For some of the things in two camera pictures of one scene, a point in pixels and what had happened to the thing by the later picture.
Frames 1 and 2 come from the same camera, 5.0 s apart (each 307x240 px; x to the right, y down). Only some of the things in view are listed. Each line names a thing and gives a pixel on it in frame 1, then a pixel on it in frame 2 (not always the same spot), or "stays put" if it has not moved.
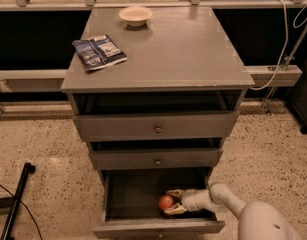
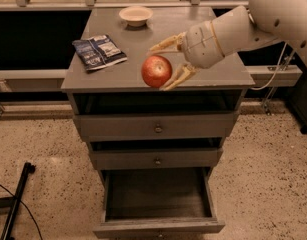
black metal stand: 14,201 stays put
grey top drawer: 155,125 stays put
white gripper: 190,200 → 201,44
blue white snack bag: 99,52 stays put
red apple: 165,201 → 156,71
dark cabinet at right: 302,95 stays put
